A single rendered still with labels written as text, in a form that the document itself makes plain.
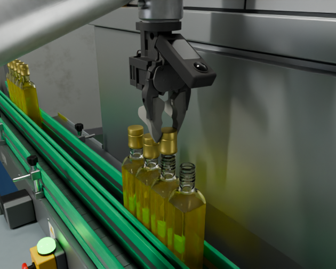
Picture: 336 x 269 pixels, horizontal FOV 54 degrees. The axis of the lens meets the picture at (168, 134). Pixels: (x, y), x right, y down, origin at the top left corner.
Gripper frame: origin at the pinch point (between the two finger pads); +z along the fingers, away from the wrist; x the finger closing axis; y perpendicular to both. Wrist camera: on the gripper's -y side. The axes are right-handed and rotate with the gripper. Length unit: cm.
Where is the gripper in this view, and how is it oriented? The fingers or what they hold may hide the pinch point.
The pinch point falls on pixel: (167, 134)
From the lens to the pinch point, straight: 62.2
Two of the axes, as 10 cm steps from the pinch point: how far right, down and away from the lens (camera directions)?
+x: -8.0, 2.3, -5.6
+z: 0.0, 9.2, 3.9
